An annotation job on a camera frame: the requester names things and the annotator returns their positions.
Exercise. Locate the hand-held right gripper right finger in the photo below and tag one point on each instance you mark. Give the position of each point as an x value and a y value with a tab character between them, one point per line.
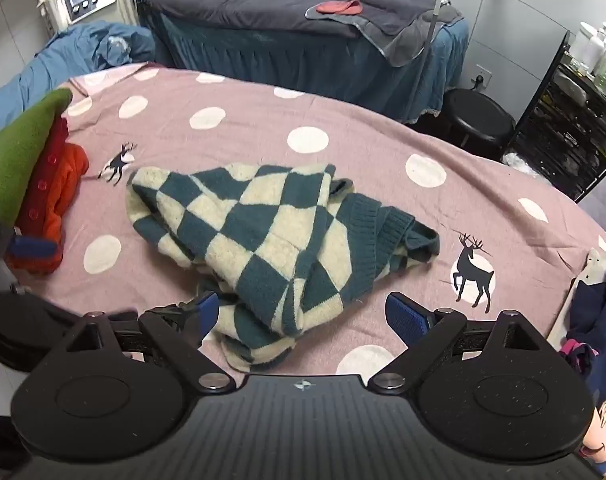
405	312

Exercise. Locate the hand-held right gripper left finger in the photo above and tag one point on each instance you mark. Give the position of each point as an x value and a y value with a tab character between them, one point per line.
208	311

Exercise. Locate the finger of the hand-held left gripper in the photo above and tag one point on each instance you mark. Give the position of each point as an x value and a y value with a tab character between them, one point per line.
30	247

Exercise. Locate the teal and cream checkered sweater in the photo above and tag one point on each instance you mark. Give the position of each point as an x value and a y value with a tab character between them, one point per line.
263	240

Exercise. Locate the dark red buttoned garment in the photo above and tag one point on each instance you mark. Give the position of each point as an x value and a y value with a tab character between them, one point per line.
43	180

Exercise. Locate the orange garment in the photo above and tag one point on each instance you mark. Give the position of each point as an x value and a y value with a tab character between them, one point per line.
69	175

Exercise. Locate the green fleece garment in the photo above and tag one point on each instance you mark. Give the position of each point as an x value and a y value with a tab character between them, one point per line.
13	160

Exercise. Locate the pink polka dot blanket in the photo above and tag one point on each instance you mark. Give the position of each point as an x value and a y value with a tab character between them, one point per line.
363	185

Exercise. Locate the white garment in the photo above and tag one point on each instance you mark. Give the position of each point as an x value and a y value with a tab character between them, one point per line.
575	290

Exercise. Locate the clear plastic bag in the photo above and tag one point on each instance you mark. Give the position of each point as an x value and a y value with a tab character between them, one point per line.
522	164

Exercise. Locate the blue duvet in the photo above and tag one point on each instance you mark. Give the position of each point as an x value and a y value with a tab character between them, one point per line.
58	60

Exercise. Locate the navy cartoon print garment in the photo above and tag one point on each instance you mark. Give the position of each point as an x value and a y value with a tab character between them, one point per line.
598	310

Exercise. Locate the black round stool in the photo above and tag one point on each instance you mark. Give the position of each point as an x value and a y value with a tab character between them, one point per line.
478	110

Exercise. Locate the black shelf cart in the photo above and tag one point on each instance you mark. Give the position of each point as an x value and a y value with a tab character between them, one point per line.
558	135

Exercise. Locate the grey towel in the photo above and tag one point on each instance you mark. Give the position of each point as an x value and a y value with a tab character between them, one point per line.
408	35

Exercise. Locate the massage bed with grey sheet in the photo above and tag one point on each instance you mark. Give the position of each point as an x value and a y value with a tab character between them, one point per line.
223	7

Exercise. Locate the red cloth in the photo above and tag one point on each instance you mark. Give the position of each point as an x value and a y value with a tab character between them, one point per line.
338	7

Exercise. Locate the white wall socket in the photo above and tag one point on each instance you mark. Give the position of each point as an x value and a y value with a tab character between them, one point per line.
481	77

